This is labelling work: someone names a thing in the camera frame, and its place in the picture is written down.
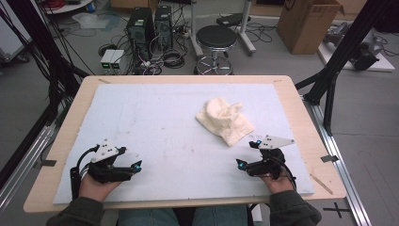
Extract person's right hand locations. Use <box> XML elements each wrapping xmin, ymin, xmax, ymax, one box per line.
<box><xmin>260</xmin><ymin>170</ymin><xmax>295</xmax><ymax>195</ymax></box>

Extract right hand-held gripper black cable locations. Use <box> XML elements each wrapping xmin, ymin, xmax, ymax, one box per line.
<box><xmin>278</xmin><ymin>155</ymin><xmax>297</xmax><ymax>191</ymax></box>

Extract white stand leg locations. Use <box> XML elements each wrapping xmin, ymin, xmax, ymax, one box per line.
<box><xmin>237</xmin><ymin>0</ymin><xmax>257</xmax><ymax>57</ymax></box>
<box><xmin>189</xmin><ymin>0</ymin><xmax>205</xmax><ymax>59</ymax></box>

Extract white power supply unit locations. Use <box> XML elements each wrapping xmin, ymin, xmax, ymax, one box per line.
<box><xmin>109</xmin><ymin>49</ymin><xmax>126</xmax><ymax>72</ymax></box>
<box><xmin>100</xmin><ymin>49</ymin><xmax>116</xmax><ymax>72</ymax></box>

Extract black device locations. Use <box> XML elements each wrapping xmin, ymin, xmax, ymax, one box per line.
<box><xmin>348</xmin><ymin>42</ymin><xmax>381</xmax><ymax>72</ymax></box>

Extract person's left leg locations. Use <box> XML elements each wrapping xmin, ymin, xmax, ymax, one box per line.
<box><xmin>118</xmin><ymin>207</ymin><xmax>181</xmax><ymax>226</ymax></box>

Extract large black computer tower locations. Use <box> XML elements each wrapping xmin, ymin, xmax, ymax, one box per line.
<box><xmin>126</xmin><ymin>7</ymin><xmax>155</xmax><ymax>61</ymax></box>

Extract person's leg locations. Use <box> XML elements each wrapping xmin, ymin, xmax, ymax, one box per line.
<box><xmin>118</xmin><ymin>207</ymin><xmax>181</xmax><ymax>226</ymax></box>
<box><xmin>191</xmin><ymin>204</ymin><xmax>248</xmax><ymax>226</ymax></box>

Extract black metal frame with cables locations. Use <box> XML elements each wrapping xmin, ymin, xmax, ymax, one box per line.
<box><xmin>0</xmin><ymin>0</ymin><xmax>89</xmax><ymax>189</ymax></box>

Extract light blue table mat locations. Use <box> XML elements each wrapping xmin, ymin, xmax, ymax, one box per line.
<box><xmin>53</xmin><ymin>83</ymin><xmax>315</xmax><ymax>205</ymax></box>

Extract coiled black cables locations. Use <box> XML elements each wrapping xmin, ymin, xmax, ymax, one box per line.
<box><xmin>162</xmin><ymin>49</ymin><xmax>186</xmax><ymax>70</ymax></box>

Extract slim black computer tower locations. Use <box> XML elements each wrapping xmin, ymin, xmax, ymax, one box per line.
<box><xmin>153</xmin><ymin>5</ymin><xmax>174</xmax><ymax>51</ymax></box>

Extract hand-held gripper black cable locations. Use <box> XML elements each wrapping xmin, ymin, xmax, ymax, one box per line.
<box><xmin>278</xmin><ymin>155</ymin><xmax>297</xmax><ymax>191</ymax></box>
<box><xmin>70</xmin><ymin>144</ymin><xmax>99</xmax><ymax>201</ymax></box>

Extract flat black case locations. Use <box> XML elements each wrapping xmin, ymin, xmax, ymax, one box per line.
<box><xmin>215</xmin><ymin>12</ymin><xmax>252</xmax><ymax>28</ymax></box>

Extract left hand-held gripper black cable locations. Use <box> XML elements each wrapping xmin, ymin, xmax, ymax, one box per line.
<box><xmin>70</xmin><ymin>144</ymin><xmax>99</xmax><ymax>201</ymax></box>

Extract black metal frame stand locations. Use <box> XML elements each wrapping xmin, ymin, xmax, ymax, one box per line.
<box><xmin>295</xmin><ymin>0</ymin><xmax>394</xmax><ymax>137</ymax></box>

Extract clear plastic sheet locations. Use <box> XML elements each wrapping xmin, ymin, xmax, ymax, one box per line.
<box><xmin>71</xmin><ymin>12</ymin><xmax>111</xmax><ymax>31</ymax></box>

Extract aluminium rail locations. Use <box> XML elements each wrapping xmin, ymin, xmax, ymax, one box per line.
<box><xmin>302</xmin><ymin>95</ymin><xmax>373</xmax><ymax>226</ymax></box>
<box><xmin>0</xmin><ymin>124</ymin><xmax>58</xmax><ymax>215</ymax></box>

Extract round white table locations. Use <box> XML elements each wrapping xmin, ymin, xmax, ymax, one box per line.
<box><xmin>42</xmin><ymin>0</ymin><xmax>95</xmax><ymax>15</ymax></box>

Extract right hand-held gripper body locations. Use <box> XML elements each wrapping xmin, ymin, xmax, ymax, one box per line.
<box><xmin>246</xmin><ymin>135</ymin><xmax>295</xmax><ymax>181</ymax></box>

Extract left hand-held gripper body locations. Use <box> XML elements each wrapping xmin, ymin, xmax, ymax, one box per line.
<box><xmin>88</xmin><ymin>138</ymin><xmax>134</xmax><ymax>185</ymax></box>

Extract white base board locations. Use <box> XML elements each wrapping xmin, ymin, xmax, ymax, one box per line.
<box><xmin>317</xmin><ymin>40</ymin><xmax>396</xmax><ymax>73</ymax></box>

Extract person's left hand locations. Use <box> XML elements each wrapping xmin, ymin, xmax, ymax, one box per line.
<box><xmin>78</xmin><ymin>173</ymin><xmax>122</xmax><ymax>203</ymax></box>

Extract thin wooden strip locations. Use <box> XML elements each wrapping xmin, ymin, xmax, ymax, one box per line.
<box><xmin>309</xmin><ymin>172</ymin><xmax>334</xmax><ymax>196</ymax></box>

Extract brown cardboard box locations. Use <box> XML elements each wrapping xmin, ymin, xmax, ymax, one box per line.
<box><xmin>276</xmin><ymin>0</ymin><xmax>345</xmax><ymax>56</ymax></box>

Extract black round stool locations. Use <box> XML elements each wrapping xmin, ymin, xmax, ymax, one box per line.
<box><xmin>194</xmin><ymin>24</ymin><xmax>238</xmax><ymax>75</ymax></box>

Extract person's right leg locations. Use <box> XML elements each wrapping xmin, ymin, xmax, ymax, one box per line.
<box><xmin>191</xmin><ymin>204</ymin><xmax>248</xmax><ymax>226</ymax></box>

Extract cream cloth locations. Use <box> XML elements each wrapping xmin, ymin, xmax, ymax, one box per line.
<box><xmin>195</xmin><ymin>97</ymin><xmax>255</xmax><ymax>148</ymax></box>

